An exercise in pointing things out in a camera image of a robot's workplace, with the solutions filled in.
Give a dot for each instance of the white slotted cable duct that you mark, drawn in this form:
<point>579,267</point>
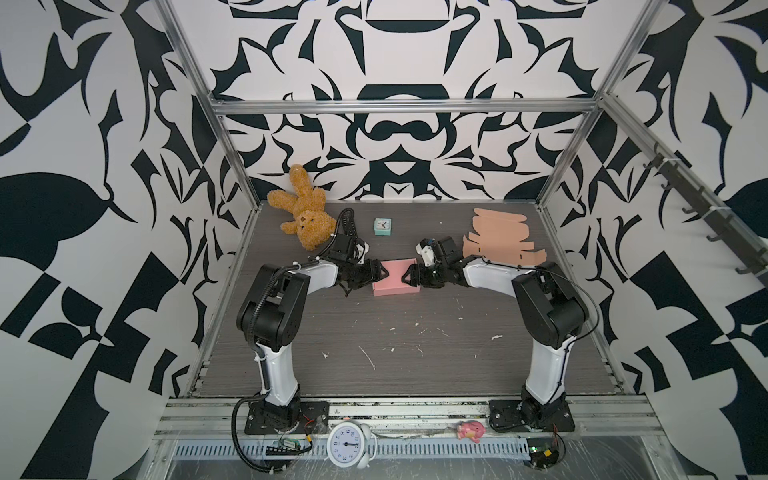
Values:
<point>516,449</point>

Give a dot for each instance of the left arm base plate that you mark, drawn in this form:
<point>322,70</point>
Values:
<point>265,418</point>

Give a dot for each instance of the small teal alarm clock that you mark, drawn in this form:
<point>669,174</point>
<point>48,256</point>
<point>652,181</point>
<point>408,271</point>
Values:
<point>382,226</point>

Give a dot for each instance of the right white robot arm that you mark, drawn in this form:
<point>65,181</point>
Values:
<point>552,310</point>

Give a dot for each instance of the left green circuit board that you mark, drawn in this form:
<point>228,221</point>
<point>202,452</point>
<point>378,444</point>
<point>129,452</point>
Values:
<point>289,447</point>

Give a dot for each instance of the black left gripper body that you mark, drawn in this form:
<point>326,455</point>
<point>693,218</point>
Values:
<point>360,275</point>

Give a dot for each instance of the right green circuit board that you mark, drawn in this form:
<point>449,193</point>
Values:
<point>545,453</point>

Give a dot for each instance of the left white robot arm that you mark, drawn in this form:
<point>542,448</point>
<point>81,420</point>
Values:
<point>270,316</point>

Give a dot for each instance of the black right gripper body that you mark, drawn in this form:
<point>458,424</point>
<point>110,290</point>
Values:
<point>433,277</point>

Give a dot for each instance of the green circuit board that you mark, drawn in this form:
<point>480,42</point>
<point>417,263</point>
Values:
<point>545,453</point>
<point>289,447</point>

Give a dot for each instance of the orange cardboard box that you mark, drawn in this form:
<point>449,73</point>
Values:
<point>502,237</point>

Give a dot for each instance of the small pink toy figure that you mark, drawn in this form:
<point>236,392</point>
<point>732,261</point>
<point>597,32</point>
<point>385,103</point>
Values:
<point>471,430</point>

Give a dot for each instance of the pink cardboard box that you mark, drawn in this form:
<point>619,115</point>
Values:
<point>393,283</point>

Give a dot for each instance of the brown plush bunny toy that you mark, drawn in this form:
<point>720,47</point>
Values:
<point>310,223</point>

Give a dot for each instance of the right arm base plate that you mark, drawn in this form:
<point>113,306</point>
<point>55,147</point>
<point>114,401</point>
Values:
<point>528,415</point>

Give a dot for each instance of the white round alarm clock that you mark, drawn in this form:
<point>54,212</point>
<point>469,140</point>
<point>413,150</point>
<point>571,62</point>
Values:
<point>352,444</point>

